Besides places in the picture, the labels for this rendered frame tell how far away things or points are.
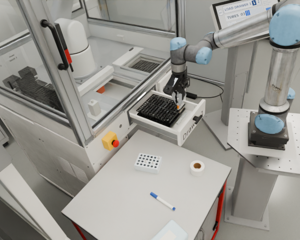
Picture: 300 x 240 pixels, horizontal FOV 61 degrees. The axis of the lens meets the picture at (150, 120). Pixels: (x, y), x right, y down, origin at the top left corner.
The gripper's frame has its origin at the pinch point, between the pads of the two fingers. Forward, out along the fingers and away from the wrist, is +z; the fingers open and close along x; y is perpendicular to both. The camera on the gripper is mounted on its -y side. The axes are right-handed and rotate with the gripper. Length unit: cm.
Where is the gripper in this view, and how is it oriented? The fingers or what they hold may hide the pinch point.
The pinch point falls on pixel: (177, 103)
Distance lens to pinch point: 139.0
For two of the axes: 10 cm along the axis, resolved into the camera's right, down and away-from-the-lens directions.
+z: 1.0, 7.5, 6.5
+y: 6.1, -5.6, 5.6
